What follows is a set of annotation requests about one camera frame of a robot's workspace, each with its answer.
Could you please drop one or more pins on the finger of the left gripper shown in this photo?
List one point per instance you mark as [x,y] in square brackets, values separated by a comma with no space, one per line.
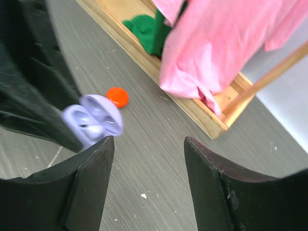
[35,82]

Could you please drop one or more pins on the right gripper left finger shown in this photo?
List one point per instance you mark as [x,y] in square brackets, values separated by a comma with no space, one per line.
[68,196]

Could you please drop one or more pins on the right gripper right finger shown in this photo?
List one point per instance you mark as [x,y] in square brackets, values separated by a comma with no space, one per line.
[229,197]

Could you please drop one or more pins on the purple charging case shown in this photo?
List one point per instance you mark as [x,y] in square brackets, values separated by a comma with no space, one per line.
[94,118]

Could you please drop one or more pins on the orange charging case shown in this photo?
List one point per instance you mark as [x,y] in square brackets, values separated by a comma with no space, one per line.
[118,96]

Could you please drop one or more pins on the wooden clothes rack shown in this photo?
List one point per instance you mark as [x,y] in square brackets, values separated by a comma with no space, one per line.
[109,14]

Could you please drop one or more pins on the green shirt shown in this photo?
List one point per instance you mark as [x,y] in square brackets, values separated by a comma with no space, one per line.
[152,32]

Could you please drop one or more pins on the pink shirt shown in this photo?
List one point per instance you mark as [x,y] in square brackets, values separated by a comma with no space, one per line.
[214,39]

